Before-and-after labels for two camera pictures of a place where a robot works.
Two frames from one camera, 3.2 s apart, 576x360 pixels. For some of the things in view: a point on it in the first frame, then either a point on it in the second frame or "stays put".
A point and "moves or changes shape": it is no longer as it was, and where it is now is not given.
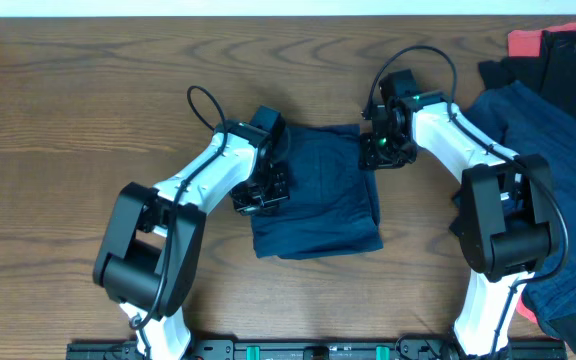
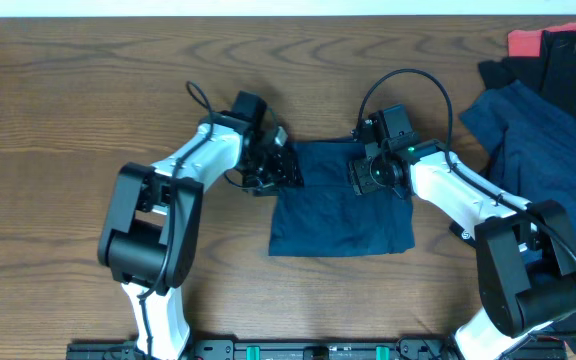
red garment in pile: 529,44 stays put
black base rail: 312,350 stays put
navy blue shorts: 333,206 moves or changes shape
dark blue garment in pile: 569,158 stays put
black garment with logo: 558,62 stays put
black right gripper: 371,160 to 360,177
